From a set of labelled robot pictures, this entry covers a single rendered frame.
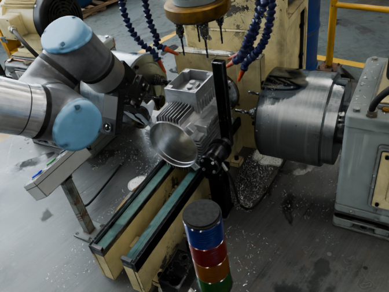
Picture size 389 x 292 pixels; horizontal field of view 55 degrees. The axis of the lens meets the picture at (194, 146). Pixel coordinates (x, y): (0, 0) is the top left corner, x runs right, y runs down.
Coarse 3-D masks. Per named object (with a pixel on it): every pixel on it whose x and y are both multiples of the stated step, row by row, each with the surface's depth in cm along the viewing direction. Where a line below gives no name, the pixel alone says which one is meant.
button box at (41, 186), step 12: (60, 156) 97; (72, 156) 98; (84, 156) 101; (48, 168) 93; (60, 168) 95; (72, 168) 98; (36, 180) 91; (48, 180) 93; (60, 180) 95; (36, 192) 93; (48, 192) 92
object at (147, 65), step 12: (132, 60) 118; (144, 60) 121; (144, 72) 121; (156, 72) 127; (84, 84) 122; (156, 84) 127; (84, 96) 126; (96, 96) 121; (156, 108) 131; (132, 120) 121
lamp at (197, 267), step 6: (192, 258) 62; (228, 258) 64; (222, 264) 61; (228, 264) 63; (198, 270) 62; (204, 270) 61; (210, 270) 61; (216, 270) 61; (222, 270) 62; (228, 270) 64; (198, 276) 64; (204, 276) 62; (210, 276) 62; (216, 276) 62; (222, 276) 63; (210, 282) 63
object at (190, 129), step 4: (152, 116) 104; (152, 120) 103; (152, 124) 103; (188, 124) 99; (192, 124) 99; (188, 128) 97; (192, 128) 98; (196, 128) 99; (188, 132) 98; (192, 132) 98; (156, 156) 112; (160, 160) 112; (196, 164) 105; (196, 168) 106
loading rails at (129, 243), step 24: (240, 120) 127; (240, 144) 132; (168, 168) 112; (192, 168) 111; (144, 192) 106; (168, 192) 114; (192, 192) 105; (120, 216) 100; (144, 216) 105; (168, 216) 96; (96, 240) 93; (120, 240) 97; (144, 240) 92; (168, 240) 98; (120, 264) 99; (144, 264) 90; (144, 288) 92
